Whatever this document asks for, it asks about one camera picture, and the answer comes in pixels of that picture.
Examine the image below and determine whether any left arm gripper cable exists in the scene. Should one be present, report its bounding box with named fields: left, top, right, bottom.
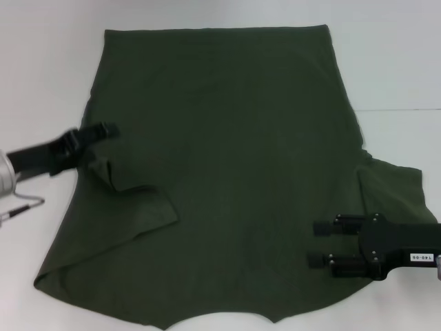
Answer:
left=0, top=192, right=46, bottom=228

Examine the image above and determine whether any dark green t-shirt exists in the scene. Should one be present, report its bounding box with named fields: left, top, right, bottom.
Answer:
left=32, top=23, right=441, bottom=331

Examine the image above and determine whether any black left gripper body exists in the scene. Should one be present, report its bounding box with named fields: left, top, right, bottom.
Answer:
left=6, top=129, right=82, bottom=177

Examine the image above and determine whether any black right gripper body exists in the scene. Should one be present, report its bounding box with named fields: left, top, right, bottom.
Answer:
left=358, top=212, right=441, bottom=283

